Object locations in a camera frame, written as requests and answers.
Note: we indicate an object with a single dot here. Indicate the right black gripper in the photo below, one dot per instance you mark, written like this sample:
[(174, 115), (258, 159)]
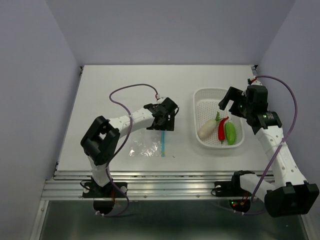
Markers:
[(233, 94)]

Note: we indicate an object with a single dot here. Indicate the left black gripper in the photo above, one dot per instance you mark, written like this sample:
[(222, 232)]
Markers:
[(167, 126)]

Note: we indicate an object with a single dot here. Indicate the clear zip top bag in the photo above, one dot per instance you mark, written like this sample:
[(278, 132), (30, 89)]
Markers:
[(147, 143)]

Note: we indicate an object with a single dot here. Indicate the green toy pepper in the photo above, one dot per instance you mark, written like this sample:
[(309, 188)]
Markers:
[(230, 133)]

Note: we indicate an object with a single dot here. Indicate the white toy radish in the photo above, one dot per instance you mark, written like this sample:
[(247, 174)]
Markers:
[(207, 129)]

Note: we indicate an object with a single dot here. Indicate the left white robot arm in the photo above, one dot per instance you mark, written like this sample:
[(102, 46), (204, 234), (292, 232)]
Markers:
[(101, 139)]

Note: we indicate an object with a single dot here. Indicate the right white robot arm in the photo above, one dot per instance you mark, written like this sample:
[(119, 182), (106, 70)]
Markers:
[(291, 193)]

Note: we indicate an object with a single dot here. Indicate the red toy chili pepper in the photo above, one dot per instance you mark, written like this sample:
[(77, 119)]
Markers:
[(221, 130)]

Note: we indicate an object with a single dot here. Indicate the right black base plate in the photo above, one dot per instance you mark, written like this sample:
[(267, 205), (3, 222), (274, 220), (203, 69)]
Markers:
[(223, 189)]

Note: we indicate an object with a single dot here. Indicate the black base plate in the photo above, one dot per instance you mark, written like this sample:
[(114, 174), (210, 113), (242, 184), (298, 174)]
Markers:
[(223, 189), (94, 191)]

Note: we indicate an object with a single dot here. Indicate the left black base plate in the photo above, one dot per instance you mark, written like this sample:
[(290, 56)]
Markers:
[(94, 191)]

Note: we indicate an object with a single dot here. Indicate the aluminium frame rail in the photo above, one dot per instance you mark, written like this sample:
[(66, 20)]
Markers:
[(141, 186)]

